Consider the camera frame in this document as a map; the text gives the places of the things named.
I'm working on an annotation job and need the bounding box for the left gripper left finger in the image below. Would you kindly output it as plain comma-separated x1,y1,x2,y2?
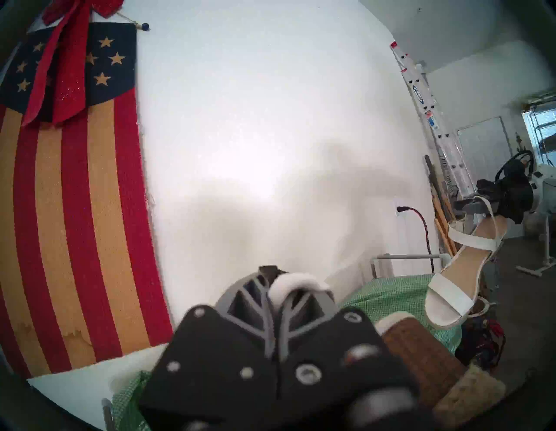
139,265,281,431

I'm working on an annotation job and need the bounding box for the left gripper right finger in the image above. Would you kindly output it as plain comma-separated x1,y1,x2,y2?
276,289,435,431

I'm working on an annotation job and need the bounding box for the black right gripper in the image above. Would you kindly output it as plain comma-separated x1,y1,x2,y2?
454,158,535,225

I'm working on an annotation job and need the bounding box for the white strap wedge sandal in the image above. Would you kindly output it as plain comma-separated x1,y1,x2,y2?
425,196,509,329
268,273,508,430

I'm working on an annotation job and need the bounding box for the grey metal shoe rack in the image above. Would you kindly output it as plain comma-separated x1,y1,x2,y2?
102,253,452,431

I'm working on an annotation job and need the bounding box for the wooden slats bundle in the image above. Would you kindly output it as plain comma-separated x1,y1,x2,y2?
424,154,459,257

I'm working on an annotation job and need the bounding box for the white garage side door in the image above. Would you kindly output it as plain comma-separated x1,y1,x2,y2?
456,116,513,183

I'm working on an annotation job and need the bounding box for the aluminium ladder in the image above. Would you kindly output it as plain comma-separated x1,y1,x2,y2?
390,40,476,200

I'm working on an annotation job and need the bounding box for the white floor stand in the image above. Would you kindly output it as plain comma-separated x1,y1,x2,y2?
516,212,556,277

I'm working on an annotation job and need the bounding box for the green gingham cloth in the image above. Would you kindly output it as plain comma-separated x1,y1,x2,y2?
111,274,463,431

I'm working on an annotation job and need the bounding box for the bright window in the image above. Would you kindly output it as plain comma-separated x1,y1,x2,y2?
521,100,556,166

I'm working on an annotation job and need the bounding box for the red tan striped flag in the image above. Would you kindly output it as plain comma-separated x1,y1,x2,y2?
0,22,174,378

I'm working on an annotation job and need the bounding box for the red ribbon bow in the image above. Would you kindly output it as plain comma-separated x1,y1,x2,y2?
22,0,124,126

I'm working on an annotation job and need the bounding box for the black red power cord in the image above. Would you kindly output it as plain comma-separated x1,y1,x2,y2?
397,206,436,274

